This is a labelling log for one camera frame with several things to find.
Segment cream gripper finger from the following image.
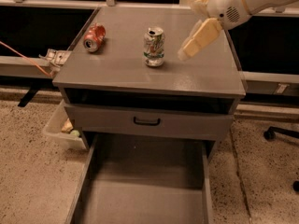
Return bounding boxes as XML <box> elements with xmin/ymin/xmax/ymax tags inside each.
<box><xmin>190</xmin><ymin>0</ymin><xmax>208</xmax><ymax>16</ymax></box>
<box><xmin>178</xmin><ymin>18</ymin><xmax>222</xmax><ymax>61</ymax></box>

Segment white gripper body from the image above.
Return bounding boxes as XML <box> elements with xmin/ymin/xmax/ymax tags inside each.
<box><xmin>206</xmin><ymin>0</ymin><xmax>251</xmax><ymax>30</ymax></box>

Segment crushed 7up can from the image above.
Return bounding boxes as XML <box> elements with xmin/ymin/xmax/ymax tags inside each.
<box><xmin>143</xmin><ymin>26</ymin><xmax>165</xmax><ymax>67</ymax></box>

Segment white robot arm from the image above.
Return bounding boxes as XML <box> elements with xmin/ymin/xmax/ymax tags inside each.
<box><xmin>178</xmin><ymin>0</ymin><xmax>298</xmax><ymax>61</ymax></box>

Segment grey drawer cabinet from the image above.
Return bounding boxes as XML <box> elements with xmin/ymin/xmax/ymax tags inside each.
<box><xmin>53</xmin><ymin>7</ymin><xmax>246</xmax><ymax>155</ymax></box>

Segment crushed red soda can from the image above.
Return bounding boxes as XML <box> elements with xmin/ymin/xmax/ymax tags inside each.
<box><xmin>83</xmin><ymin>23</ymin><xmax>106</xmax><ymax>53</ymax></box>

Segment closed grey top drawer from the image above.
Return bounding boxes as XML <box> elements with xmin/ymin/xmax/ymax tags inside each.
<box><xmin>64</xmin><ymin>104</ymin><xmax>233</xmax><ymax>141</ymax></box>

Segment open grey middle drawer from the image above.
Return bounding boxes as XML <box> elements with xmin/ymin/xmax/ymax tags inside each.
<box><xmin>65</xmin><ymin>134</ymin><xmax>213</xmax><ymax>224</ymax></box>

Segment black office chair base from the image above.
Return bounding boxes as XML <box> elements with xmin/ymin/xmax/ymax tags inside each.
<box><xmin>263</xmin><ymin>126</ymin><xmax>299</xmax><ymax>192</ymax></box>

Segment green ball in bin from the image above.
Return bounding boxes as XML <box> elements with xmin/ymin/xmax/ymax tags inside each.
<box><xmin>70</xmin><ymin>130</ymin><xmax>80</xmax><ymax>137</ymax></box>

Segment tan object in bin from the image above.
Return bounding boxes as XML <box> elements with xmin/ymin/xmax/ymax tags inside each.
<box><xmin>62</xmin><ymin>119</ymin><xmax>73</xmax><ymax>133</ymax></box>

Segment clear plastic bin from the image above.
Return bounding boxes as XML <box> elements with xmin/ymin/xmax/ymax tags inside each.
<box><xmin>43</xmin><ymin>101</ymin><xmax>86</xmax><ymax>150</ymax></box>

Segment black drawer handle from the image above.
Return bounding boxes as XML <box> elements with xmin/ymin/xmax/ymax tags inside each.
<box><xmin>133</xmin><ymin>117</ymin><xmax>161</xmax><ymax>126</ymax></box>

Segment metal wall bracket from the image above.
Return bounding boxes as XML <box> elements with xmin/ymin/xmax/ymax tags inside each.
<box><xmin>40</xmin><ymin>49</ymin><xmax>71</xmax><ymax>72</ymax></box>

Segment orange cable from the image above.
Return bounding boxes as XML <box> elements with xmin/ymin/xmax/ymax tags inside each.
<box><xmin>0</xmin><ymin>40</ymin><xmax>54</xmax><ymax>78</ymax></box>

